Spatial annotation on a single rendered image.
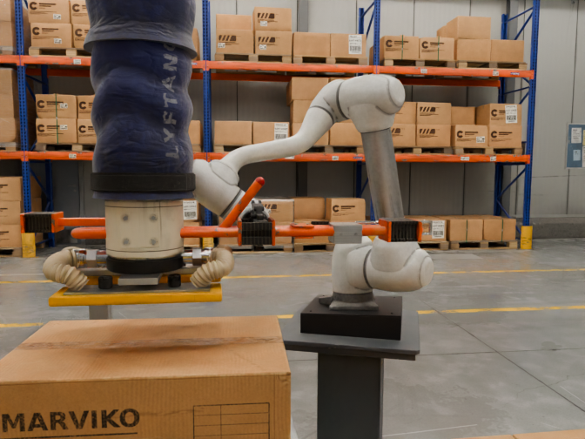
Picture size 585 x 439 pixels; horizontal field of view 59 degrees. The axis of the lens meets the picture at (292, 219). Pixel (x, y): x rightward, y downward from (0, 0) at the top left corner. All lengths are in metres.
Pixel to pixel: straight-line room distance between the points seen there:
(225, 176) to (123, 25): 0.54
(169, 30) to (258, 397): 0.76
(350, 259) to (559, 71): 10.08
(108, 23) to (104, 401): 0.74
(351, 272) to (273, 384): 0.92
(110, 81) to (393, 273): 1.13
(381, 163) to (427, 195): 8.63
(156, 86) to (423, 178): 9.36
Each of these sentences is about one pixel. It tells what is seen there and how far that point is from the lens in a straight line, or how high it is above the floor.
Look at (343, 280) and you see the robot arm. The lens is 1.94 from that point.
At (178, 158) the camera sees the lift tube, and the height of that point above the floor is 1.37.
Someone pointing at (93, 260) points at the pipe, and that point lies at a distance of 1.22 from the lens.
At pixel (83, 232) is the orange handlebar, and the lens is 1.21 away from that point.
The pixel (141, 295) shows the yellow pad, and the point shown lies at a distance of 1.10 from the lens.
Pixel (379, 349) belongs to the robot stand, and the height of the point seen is 0.74.
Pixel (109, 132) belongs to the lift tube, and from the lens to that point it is 1.13.
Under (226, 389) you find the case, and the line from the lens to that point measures 1.07.
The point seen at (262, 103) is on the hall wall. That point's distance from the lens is 9.71.
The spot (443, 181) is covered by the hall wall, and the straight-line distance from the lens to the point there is 10.47.
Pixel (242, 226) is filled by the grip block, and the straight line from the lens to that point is 1.16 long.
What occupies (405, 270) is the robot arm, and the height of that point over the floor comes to 1.00.
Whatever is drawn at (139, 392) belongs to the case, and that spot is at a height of 0.92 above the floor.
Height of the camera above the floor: 1.34
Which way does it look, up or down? 6 degrees down
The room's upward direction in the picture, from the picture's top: straight up
